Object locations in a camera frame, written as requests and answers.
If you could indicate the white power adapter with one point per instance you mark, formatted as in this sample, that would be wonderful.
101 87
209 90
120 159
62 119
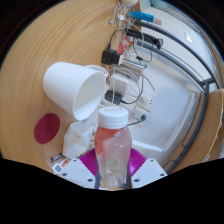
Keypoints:
119 84

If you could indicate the black plug adapter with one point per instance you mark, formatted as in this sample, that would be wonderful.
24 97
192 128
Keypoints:
113 96

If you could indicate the clear plastic bottle white cap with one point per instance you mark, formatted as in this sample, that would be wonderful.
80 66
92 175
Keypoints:
113 146

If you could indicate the white tissue pack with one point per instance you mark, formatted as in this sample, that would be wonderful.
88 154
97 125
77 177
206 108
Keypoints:
77 138

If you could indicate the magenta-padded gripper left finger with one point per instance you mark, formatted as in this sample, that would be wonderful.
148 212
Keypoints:
77 171

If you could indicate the flat round red coaster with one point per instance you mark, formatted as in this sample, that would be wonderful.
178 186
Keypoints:
46 128

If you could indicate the grey metal desk frame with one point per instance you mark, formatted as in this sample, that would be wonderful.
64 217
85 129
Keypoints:
196 126

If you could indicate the white cup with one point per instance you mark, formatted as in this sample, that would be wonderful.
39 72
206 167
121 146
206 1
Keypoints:
66 85

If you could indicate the black electric shaver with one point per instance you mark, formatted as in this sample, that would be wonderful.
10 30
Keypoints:
143 37

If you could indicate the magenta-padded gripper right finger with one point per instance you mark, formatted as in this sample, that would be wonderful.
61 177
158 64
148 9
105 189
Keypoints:
148 171

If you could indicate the black charger block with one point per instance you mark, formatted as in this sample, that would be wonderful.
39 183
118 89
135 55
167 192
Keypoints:
109 57

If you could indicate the blue tube white cap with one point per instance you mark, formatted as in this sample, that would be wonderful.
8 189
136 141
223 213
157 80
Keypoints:
143 15

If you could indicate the small white digital thermometer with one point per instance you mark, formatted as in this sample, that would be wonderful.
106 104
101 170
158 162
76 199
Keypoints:
58 168

